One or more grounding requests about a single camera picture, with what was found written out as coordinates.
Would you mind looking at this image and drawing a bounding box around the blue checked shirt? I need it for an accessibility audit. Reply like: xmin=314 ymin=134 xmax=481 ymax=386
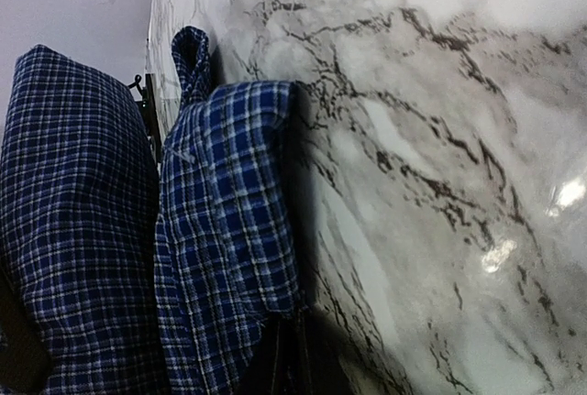
xmin=1 ymin=27 xmax=301 ymax=394

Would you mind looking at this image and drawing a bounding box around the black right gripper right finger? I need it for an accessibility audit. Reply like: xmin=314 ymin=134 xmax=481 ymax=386
xmin=286 ymin=310 xmax=353 ymax=395

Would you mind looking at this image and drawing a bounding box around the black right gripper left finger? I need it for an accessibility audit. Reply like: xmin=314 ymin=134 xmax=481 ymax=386
xmin=237 ymin=317 xmax=289 ymax=395

